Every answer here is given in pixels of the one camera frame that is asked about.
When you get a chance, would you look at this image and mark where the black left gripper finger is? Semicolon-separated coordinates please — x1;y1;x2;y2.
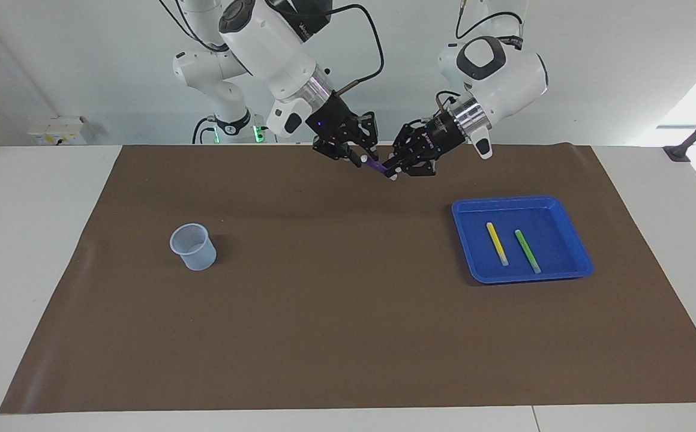
383;150;440;181
391;120;431;160

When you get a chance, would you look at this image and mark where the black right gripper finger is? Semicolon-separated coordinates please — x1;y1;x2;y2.
313;136;369;169
354;110;380;158

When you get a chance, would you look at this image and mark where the purple marker pen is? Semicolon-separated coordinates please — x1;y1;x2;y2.
365;156;399;181

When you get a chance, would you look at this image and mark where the yellow marker pen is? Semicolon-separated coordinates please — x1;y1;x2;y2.
485;222;510;267

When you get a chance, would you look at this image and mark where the green marker pen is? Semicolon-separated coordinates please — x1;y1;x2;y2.
514;229;542;275

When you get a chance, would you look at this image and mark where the blue plastic tray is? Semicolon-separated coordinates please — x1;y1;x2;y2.
451;195;595;285

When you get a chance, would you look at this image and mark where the brown table mat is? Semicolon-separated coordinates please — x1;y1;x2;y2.
0;143;696;415

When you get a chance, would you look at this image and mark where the translucent plastic cup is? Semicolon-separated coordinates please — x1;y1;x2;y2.
169;223;218;272

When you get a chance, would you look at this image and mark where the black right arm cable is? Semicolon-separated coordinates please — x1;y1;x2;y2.
264;0;385;95

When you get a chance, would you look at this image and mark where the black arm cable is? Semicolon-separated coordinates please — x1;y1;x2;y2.
264;0;385;95
436;0;526;116

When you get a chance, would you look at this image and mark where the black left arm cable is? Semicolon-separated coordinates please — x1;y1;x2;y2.
436;0;526;116

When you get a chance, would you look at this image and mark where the white wall outlet box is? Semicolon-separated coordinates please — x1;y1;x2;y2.
28;115;94;146

